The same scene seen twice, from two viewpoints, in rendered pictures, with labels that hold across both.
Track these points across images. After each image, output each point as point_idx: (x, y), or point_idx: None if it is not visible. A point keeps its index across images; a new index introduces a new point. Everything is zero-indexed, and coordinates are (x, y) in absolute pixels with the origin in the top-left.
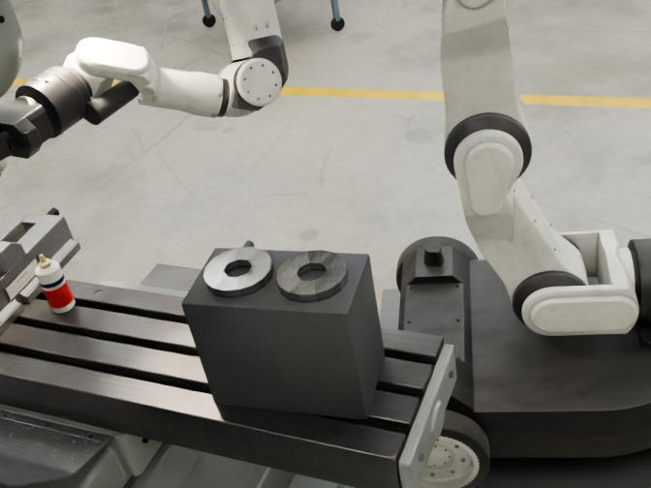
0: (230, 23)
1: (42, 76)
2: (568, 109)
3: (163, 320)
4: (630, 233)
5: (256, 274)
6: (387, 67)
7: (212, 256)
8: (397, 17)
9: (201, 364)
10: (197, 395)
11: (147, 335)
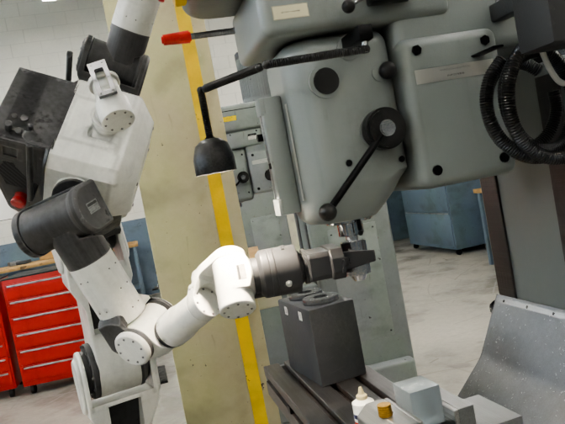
0: (130, 284)
1: (277, 246)
2: None
3: (334, 411)
4: None
5: (319, 294)
6: None
7: (315, 308)
8: None
9: (349, 387)
10: (368, 378)
11: (351, 408)
